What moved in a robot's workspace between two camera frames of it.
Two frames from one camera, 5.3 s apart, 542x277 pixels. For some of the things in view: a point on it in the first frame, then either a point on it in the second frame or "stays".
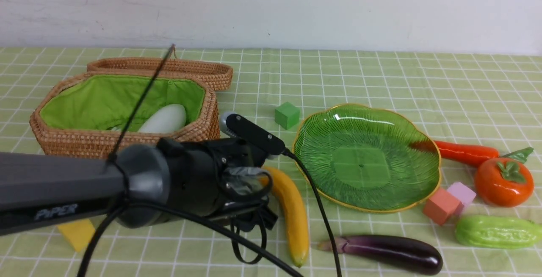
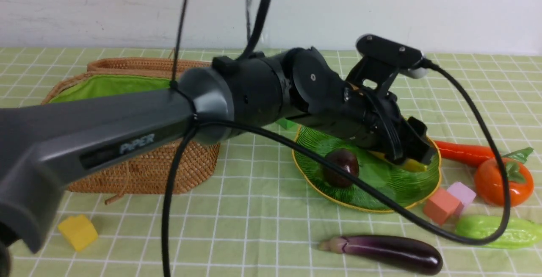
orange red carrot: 465,154 stays
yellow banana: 293,212 -> 408,164
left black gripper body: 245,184 -> 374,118
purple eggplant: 408,255 stays
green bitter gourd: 498,231 stays
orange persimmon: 505,181 stays
